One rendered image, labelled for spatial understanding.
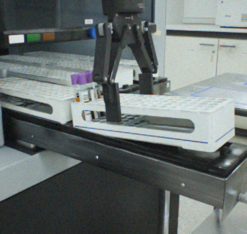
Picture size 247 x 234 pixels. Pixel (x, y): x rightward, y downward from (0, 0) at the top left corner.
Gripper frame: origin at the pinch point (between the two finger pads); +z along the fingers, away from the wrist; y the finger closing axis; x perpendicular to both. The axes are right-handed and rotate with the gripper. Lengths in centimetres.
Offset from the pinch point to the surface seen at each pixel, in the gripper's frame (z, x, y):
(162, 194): 33.8, 11.7, 27.7
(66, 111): 1.6, 13.5, -4.0
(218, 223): 58, 8, 59
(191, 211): 83, 41, 101
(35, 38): -13.6, 25.6, 0.2
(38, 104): 2.6, 31.3, 3.1
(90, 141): 6.0, 5.0, -7.0
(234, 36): -3, 63, 233
